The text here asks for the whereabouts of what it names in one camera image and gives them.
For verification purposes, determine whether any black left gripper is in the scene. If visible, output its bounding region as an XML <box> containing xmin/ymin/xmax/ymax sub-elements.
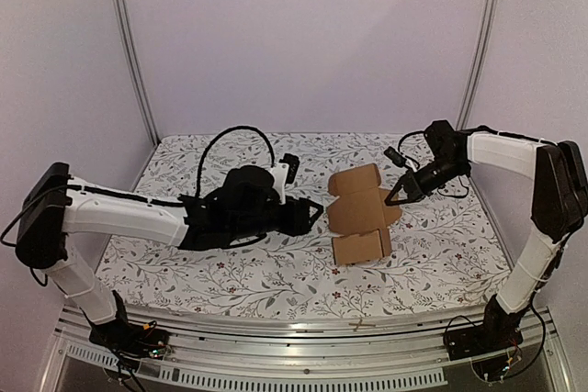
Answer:
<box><xmin>230</xmin><ymin>196</ymin><xmax>323</xmax><ymax>242</ymax></box>

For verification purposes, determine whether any brown cardboard box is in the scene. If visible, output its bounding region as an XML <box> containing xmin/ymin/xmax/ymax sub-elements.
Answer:
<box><xmin>326</xmin><ymin>163</ymin><xmax>402</xmax><ymax>266</ymax></box>

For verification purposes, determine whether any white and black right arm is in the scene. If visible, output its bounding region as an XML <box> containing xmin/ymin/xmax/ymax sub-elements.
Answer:
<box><xmin>385</xmin><ymin>120</ymin><xmax>587</xmax><ymax>360</ymax></box>

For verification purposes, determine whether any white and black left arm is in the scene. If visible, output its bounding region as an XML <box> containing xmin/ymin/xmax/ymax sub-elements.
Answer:
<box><xmin>7</xmin><ymin>162</ymin><xmax>324</xmax><ymax>359</ymax></box>

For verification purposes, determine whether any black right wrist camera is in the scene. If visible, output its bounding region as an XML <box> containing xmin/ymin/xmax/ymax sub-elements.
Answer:
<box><xmin>384</xmin><ymin>146</ymin><xmax>420</xmax><ymax>172</ymax></box>

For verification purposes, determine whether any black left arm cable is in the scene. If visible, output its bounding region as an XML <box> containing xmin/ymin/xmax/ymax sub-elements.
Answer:
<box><xmin>196</xmin><ymin>126</ymin><xmax>277</xmax><ymax>200</ymax></box>

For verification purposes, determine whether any aluminium front rail base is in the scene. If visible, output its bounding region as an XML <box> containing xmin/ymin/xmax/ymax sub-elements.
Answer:
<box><xmin>38</xmin><ymin>306</ymin><xmax>576</xmax><ymax>391</ymax></box>

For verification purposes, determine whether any right aluminium frame post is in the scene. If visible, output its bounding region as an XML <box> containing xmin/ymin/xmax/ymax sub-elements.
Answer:
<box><xmin>450</xmin><ymin>0</ymin><xmax>505</xmax><ymax>145</ymax></box>

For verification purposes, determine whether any aluminium frame post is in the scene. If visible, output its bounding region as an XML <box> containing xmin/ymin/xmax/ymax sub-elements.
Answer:
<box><xmin>450</xmin><ymin>0</ymin><xmax>505</xmax><ymax>145</ymax></box>
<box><xmin>112</xmin><ymin>0</ymin><xmax>161</xmax><ymax>147</ymax></box>

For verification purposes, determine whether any left aluminium frame post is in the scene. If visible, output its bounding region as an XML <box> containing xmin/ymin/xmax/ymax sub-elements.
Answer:
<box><xmin>112</xmin><ymin>0</ymin><xmax>161</xmax><ymax>147</ymax></box>

